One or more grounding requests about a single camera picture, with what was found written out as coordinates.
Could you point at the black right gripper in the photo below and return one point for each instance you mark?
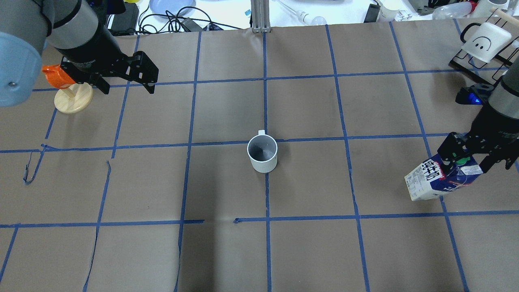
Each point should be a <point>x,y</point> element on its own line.
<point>495,125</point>

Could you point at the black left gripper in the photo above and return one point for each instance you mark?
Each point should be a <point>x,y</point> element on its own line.
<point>94,53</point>

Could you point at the blue white milk carton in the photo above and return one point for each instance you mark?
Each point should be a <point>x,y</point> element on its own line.
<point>428,180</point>

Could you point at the white grey mug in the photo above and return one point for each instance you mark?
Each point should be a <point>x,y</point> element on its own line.
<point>262,151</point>

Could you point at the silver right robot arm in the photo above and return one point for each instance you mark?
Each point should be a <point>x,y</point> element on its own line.
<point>494,131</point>

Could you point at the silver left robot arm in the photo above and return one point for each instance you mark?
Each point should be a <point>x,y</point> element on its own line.
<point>26,27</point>

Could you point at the orange cup on tree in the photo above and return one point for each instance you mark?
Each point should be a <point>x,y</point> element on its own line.
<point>57,77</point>

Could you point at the white paper cup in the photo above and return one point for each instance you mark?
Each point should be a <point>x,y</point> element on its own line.
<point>389,9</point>

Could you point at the wooden mug tree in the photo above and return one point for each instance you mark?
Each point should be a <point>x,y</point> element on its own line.
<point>74,98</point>

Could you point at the light blue plate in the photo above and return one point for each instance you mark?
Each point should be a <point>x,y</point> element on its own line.
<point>175,7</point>

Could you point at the white smiley mug on rack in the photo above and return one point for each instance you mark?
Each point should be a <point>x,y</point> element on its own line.
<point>484,40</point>

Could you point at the black wire mug rack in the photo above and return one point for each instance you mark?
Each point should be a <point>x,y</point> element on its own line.
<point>490,73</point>

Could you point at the aluminium frame post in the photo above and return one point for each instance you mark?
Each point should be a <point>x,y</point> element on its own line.
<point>260,16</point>

